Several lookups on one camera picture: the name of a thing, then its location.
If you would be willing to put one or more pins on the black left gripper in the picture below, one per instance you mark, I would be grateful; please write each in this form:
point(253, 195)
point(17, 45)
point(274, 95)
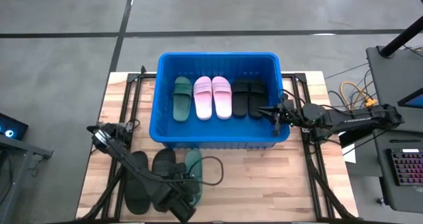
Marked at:
point(180, 179)

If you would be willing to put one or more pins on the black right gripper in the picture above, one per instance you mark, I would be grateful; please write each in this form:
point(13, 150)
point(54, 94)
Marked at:
point(291, 118)

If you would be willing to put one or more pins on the green rubber slide sandal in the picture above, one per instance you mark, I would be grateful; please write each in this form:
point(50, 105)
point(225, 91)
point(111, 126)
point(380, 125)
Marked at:
point(182, 98)
point(195, 161)

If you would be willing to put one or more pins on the black rubber slide sandal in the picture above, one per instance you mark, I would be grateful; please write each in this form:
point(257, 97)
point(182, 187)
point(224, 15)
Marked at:
point(135, 197)
point(240, 98)
point(257, 95)
point(163, 158)

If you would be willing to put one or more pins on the pink rubber slide sandal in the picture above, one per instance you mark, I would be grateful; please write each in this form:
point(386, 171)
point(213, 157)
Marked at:
point(203, 98)
point(222, 98)

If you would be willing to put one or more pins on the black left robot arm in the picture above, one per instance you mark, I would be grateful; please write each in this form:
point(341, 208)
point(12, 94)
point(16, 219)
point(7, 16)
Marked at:
point(132, 164)

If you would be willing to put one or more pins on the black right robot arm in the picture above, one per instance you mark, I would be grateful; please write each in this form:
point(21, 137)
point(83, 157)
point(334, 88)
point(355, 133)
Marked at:
point(350, 120)

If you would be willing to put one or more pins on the blue plastic bin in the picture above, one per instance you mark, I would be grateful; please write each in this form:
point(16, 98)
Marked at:
point(215, 131)

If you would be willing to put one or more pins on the white paper sheet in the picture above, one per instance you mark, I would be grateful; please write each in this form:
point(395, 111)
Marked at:
point(348, 151)

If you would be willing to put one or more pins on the grey desk panel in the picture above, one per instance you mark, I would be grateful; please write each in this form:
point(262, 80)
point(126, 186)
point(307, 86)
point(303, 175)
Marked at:
point(390, 85)

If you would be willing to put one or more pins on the black screen with blue display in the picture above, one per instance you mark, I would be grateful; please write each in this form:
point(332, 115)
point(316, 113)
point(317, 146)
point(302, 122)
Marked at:
point(417, 101)

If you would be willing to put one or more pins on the backlit black keyboard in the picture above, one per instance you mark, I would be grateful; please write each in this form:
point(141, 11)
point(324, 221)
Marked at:
point(408, 168)

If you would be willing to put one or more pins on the black pole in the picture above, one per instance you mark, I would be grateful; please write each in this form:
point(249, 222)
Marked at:
point(401, 37)

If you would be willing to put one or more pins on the grey keyboard desk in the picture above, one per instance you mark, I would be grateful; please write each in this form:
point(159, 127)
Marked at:
point(413, 197)

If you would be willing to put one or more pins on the dark grey side desk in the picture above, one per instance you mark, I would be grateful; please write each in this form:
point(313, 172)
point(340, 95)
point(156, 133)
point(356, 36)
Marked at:
point(13, 171)

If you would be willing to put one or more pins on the black computer with blue light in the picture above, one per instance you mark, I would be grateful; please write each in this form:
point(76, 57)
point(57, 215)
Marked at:
point(10, 131)

